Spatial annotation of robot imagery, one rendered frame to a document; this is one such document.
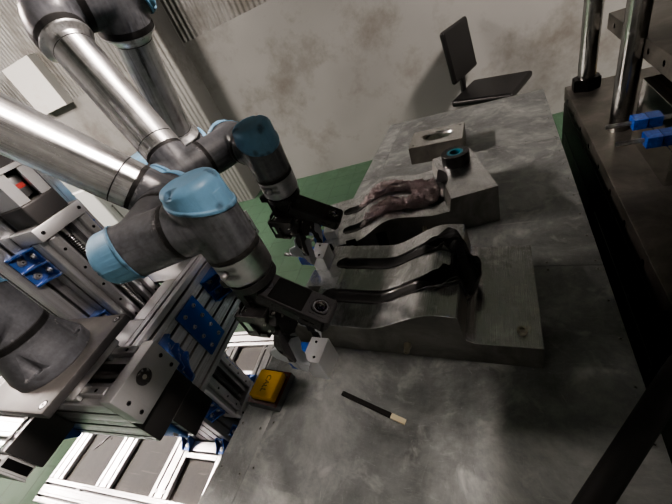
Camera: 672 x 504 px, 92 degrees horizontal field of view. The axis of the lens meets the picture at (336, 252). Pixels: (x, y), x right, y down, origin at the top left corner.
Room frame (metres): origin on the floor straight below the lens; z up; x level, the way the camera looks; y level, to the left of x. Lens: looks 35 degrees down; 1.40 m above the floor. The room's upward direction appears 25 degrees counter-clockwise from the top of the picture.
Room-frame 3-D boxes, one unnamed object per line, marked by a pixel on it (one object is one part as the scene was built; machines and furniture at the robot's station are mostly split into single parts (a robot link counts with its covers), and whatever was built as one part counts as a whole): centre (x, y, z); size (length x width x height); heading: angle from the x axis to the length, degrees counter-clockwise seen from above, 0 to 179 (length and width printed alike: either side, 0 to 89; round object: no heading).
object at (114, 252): (0.43, 0.22, 1.25); 0.11 x 0.11 x 0.08; 84
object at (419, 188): (0.85, -0.24, 0.90); 0.26 x 0.18 x 0.08; 72
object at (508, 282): (0.51, -0.11, 0.87); 0.50 x 0.26 x 0.14; 55
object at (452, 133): (1.19, -0.55, 0.83); 0.20 x 0.15 x 0.07; 55
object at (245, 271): (0.39, 0.13, 1.17); 0.08 x 0.08 x 0.05
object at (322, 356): (0.41, 0.14, 0.93); 0.13 x 0.05 x 0.05; 55
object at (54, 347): (0.59, 0.64, 1.09); 0.15 x 0.15 x 0.10
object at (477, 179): (0.86, -0.25, 0.85); 0.50 x 0.26 x 0.11; 72
